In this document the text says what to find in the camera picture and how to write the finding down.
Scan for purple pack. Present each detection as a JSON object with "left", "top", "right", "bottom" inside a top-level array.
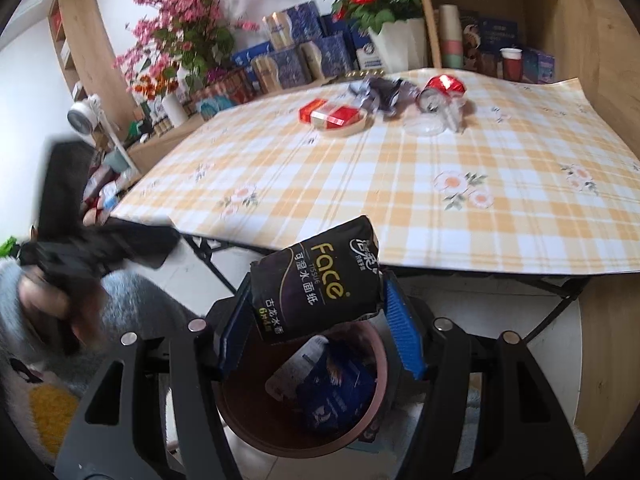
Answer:
[{"left": 522, "top": 49, "right": 557, "bottom": 85}]

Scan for red paper cup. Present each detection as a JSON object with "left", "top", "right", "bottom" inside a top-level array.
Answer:
[{"left": 500, "top": 47, "right": 523, "bottom": 81}]

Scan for row of red boxes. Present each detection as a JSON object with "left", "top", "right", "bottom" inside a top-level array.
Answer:
[{"left": 192, "top": 69, "right": 257, "bottom": 108}]

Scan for clear plastic lid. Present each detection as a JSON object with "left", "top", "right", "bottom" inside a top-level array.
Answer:
[{"left": 402, "top": 114, "right": 447, "bottom": 137}]

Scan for brown round waste bin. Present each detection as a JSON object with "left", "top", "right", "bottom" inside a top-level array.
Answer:
[{"left": 216, "top": 321, "right": 407, "bottom": 459}]

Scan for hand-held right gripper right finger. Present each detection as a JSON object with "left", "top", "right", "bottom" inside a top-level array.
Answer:
[{"left": 381, "top": 269, "right": 587, "bottom": 480}]

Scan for blue carton box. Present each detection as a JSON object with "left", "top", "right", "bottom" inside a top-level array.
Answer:
[{"left": 295, "top": 345, "right": 378, "bottom": 436}]

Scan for dark blue printed box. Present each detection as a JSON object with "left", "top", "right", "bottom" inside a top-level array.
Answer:
[{"left": 460, "top": 10, "right": 519, "bottom": 73}]

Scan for teal pack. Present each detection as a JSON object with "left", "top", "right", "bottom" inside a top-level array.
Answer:
[{"left": 194, "top": 94, "right": 237, "bottom": 122}]

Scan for person's left hand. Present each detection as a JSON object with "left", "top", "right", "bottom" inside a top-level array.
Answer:
[{"left": 17, "top": 267, "right": 103, "bottom": 350}]

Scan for white flower pot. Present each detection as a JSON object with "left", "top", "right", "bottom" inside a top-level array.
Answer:
[{"left": 367, "top": 17, "right": 426, "bottom": 75}]

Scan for pile of snack packets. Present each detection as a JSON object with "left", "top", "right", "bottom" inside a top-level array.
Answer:
[{"left": 82, "top": 160, "right": 138, "bottom": 226}]

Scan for black folding table frame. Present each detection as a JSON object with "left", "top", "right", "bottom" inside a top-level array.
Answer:
[{"left": 180, "top": 234, "right": 592, "bottom": 347}]

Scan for yellow checked tablecloth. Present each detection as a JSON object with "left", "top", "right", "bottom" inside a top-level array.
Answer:
[{"left": 109, "top": 67, "right": 640, "bottom": 277}]

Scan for white desk fan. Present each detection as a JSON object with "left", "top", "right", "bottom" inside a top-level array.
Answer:
[{"left": 67, "top": 95, "right": 141, "bottom": 178}]

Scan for white paper cup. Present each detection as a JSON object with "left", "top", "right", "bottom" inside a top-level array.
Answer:
[{"left": 265, "top": 335, "right": 328, "bottom": 398}]

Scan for person's grey fleece clothing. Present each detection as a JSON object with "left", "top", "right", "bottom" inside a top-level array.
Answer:
[{"left": 75, "top": 270, "right": 207, "bottom": 396}]

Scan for orange flowers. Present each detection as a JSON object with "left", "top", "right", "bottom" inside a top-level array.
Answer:
[{"left": 132, "top": 72, "right": 178, "bottom": 101}]

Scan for stack of blue gift boxes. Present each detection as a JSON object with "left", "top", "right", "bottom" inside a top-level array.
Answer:
[{"left": 230, "top": 0, "right": 361, "bottom": 96}]

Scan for grey plastic bag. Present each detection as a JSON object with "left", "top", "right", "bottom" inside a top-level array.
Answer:
[{"left": 347, "top": 76, "right": 423, "bottom": 120}]

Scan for blue white milk carton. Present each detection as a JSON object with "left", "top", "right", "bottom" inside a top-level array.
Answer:
[{"left": 357, "top": 30, "right": 386, "bottom": 72}]

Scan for black tissue pack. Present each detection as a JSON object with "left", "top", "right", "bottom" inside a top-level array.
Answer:
[{"left": 250, "top": 215, "right": 383, "bottom": 345}]

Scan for white yellow printed cloth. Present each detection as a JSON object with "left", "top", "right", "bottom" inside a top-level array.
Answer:
[{"left": 0, "top": 355, "right": 83, "bottom": 467}]

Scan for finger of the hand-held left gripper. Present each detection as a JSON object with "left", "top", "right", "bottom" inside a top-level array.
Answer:
[{"left": 102, "top": 221, "right": 182, "bottom": 273}]

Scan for red cigarette pack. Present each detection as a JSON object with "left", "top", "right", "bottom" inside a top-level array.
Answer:
[
  {"left": 299, "top": 100, "right": 331, "bottom": 123},
  {"left": 310, "top": 105, "right": 366, "bottom": 128}
]

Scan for stack of paper cups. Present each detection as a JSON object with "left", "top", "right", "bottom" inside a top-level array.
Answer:
[{"left": 439, "top": 4, "right": 463, "bottom": 68}]

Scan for pink blossom plant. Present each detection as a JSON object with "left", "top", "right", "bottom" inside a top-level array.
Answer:
[{"left": 112, "top": 0, "right": 261, "bottom": 93}]

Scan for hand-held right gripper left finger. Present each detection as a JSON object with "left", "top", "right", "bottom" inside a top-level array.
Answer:
[{"left": 54, "top": 275, "right": 253, "bottom": 480}]

